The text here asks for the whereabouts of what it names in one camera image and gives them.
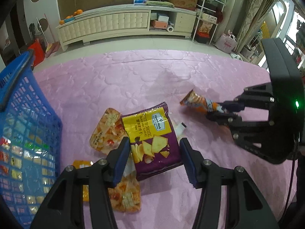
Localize orange snack bar wrapper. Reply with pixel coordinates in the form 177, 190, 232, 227
180, 90, 228, 115

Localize purple yellow cracker bag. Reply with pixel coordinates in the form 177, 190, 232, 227
121, 102, 182, 181

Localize clear cracker pack white strip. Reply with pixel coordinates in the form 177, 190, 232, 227
172, 120, 187, 143

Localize yellow orange snack packet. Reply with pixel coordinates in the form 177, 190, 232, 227
71, 159, 142, 214

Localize red orange snack packet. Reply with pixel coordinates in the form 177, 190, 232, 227
89, 108, 128, 155

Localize white slippers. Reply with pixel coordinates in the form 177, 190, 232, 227
230, 53, 243, 61

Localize pink bag on floor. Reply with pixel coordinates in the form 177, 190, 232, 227
215, 30, 237, 54

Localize arched standing mirror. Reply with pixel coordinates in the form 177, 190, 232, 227
236, 0, 287, 65

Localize blue plastic basket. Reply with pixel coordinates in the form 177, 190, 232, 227
1, 50, 63, 228

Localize white metal shelf rack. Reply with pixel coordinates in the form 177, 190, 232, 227
192, 0, 227, 44

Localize patterned curtain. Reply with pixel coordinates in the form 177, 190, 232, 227
234, 0, 263, 52

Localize cardboard box on cabinet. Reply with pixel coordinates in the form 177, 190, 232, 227
168, 0, 198, 11

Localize folded green cloth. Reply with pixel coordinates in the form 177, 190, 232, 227
145, 0, 175, 8

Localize cream TV cabinet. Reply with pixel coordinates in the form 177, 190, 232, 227
56, 4, 197, 51

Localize red gift bag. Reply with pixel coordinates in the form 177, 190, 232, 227
27, 39, 45, 67

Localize blue tissue box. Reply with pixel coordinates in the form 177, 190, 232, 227
133, 0, 146, 5

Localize oranges on blue plate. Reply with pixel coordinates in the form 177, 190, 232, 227
59, 9, 83, 25

